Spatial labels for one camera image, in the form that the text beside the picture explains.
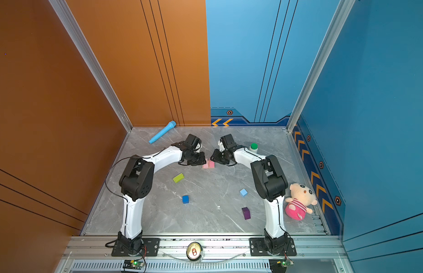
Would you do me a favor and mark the dark blue cube block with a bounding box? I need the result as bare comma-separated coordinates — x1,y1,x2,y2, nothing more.
182,195,190,204

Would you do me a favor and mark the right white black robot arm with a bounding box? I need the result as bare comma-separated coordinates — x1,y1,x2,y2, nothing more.
211,134,291,255

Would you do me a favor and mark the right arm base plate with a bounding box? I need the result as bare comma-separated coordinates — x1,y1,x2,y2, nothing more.
249,237,297,257

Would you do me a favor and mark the blue toy microphone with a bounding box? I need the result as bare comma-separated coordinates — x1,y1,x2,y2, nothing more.
149,121,177,144

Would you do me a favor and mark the purple block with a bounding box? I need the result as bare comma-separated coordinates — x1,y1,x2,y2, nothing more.
242,207,251,220

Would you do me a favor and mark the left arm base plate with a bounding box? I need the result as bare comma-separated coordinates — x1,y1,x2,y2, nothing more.
111,238,160,258

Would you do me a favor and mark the round emergency button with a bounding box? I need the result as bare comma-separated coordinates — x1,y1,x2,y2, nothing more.
186,242,203,262

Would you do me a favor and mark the lime green block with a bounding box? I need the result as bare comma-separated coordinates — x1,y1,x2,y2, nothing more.
173,174,185,183

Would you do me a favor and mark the light blue cube block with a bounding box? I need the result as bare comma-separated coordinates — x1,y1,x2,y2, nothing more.
240,188,248,197

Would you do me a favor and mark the white bottle green cap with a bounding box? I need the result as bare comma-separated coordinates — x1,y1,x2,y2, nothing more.
249,143,259,153

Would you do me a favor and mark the aluminium front rail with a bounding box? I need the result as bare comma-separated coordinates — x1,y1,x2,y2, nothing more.
55,234,353,273

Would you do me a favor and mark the left green circuit board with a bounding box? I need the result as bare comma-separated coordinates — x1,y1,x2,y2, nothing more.
122,259,147,272

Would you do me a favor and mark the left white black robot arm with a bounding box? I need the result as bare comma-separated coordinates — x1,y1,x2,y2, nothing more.
112,134,206,257

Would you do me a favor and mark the pink plush doll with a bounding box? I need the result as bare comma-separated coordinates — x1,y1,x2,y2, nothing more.
285,183,318,221

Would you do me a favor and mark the right circuit board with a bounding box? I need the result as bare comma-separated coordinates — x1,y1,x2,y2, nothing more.
277,258,294,268

